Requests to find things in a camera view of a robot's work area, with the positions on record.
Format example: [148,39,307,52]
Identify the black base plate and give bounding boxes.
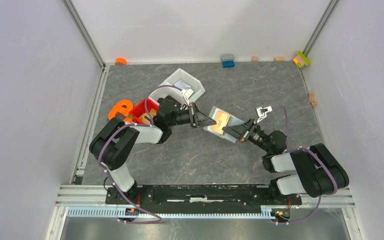
[105,184,302,215]

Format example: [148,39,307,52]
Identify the blue toy brick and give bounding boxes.
[220,53,235,68]

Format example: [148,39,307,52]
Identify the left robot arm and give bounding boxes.
[88,96,216,204]

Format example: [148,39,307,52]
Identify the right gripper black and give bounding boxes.
[222,117,271,154]

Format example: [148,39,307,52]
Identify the orange round piece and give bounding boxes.
[114,57,127,66]

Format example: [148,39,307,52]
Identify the white plastic bin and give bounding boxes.
[148,68,206,105]

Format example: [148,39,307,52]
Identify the curved wooden piece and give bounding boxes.
[308,92,318,108]

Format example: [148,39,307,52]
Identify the silver card in bin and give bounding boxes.
[173,79,192,90]

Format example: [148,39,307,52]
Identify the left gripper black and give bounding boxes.
[166,101,216,128]

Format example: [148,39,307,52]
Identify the small wooden block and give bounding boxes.
[251,56,259,62]

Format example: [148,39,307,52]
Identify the slotted cable duct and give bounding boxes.
[66,207,274,220]

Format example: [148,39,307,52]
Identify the flat wooden block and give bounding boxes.
[274,56,285,62]

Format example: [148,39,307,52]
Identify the orange tape dispenser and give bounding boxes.
[108,99,134,123]

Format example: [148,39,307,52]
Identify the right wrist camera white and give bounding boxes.
[255,106,273,124]

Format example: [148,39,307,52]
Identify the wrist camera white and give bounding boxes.
[255,106,273,124]
[180,88,194,105]

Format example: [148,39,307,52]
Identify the red plastic bin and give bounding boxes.
[130,98,160,124]

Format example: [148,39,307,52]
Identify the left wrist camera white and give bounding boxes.
[180,88,194,105]

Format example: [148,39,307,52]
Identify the wooden blocks in red bin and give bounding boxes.
[138,112,151,124]

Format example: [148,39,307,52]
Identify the green pink toy bricks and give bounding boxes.
[292,51,311,69]

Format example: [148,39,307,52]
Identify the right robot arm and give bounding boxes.
[222,118,350,204]

